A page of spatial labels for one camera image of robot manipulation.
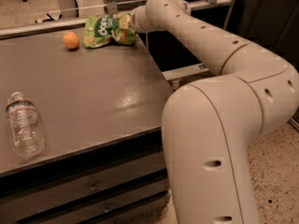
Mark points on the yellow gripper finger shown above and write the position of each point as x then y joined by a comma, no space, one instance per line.
124,21

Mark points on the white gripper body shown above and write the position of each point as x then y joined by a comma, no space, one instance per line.
135,20

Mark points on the green rice chip bag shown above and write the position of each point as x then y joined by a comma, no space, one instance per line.
100,31

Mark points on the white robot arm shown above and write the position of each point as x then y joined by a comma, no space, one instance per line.
208,124

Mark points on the orange fruit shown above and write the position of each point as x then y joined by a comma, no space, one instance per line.
71,40

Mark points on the dark cabinet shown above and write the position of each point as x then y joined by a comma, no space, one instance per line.
273,24

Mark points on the clear plastic water bottle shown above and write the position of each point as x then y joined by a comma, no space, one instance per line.
24,127

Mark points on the grey drawer cabinet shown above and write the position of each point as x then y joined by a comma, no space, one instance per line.
106,184

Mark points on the metal frame railing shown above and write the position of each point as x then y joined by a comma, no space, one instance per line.
40,62

